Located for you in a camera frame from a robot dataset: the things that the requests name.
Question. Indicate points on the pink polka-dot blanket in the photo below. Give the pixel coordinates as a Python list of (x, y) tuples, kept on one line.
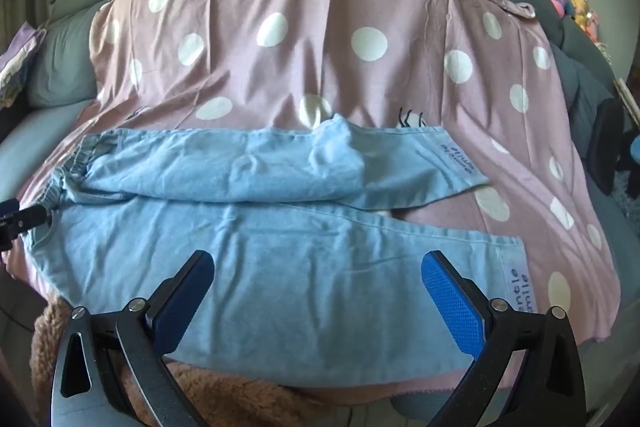
[(325, 72)]

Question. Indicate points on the grey pillow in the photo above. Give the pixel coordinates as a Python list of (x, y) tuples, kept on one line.
[(65, 62)]

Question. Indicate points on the light blue denim pants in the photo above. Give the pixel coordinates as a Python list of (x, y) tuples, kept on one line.
[(280, 257)]

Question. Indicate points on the purple striped pillow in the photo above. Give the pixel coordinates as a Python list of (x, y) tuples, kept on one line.
[(20, 57)]

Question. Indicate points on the brown fleece blanket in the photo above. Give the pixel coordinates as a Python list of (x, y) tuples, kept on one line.
[(240, 402)]

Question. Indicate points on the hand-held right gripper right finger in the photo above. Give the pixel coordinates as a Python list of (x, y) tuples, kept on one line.
[(450, 307)]

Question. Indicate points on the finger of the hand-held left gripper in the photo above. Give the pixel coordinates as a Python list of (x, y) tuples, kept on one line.
[(27, 218)]

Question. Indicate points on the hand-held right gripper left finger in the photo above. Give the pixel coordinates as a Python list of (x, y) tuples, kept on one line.
[(182, 307)]

